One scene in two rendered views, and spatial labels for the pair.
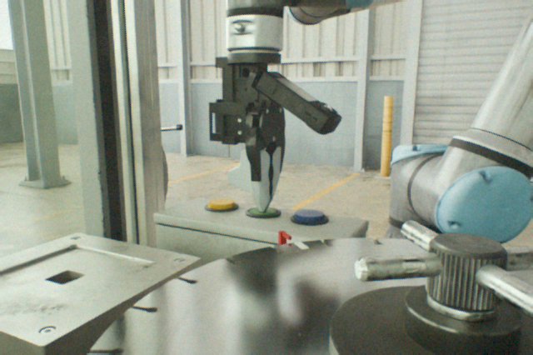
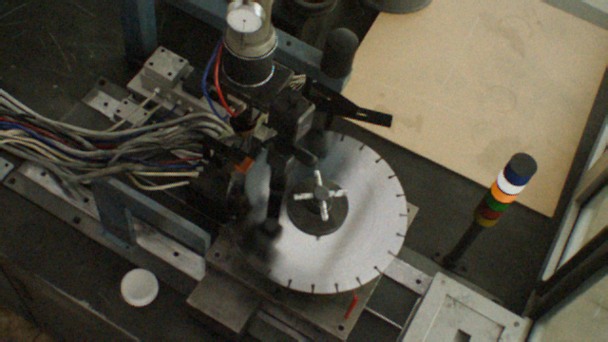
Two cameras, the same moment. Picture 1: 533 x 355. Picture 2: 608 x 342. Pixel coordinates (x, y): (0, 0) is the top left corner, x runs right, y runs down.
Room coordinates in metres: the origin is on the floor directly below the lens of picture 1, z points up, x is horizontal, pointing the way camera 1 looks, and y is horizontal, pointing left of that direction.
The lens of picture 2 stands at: (0.79, -0.23, 2.14)
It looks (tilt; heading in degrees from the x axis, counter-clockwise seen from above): 60 degrees down; 172
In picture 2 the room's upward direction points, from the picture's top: 12 degrees clockwise
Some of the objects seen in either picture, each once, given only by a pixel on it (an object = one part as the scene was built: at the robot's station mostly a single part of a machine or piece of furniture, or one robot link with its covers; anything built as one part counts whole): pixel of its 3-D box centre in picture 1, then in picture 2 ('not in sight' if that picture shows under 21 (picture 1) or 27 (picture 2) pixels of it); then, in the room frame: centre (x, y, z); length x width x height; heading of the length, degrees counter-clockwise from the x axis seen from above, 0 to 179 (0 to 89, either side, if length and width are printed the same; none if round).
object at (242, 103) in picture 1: (249, 101); not in sight; (0.62, 0.02, 1.05); 0.09 x 0.08 x 0.12; 62
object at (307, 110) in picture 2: not in sight; (288, 131); (0.17, -0.16, 1.17); 0.06 x 0.05 x 0.20; 53
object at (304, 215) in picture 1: (309, 220); not in sight; (0.58, -0.06, 0.90); 0.04 x 0.04 x 0.02
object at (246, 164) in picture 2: not in sight; (225, 159); (0.09, -0.26, 0.93); 0.10 x 0.03 x 0.07; 62
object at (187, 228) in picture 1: (258, 267); not in sight; (0.59, 0.01, 0.82); 0.28 x 0.11 x 0.15; 62
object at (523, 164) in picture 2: not in sight; (520, 169); (0.18, 0.22, 1.14); 0.05 x 0.04 x 0.03; 152
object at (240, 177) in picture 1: (246, 179); not in sight; (0.60, 0.02, 0.95); 0.06 x 0.03 x 0.09; 62
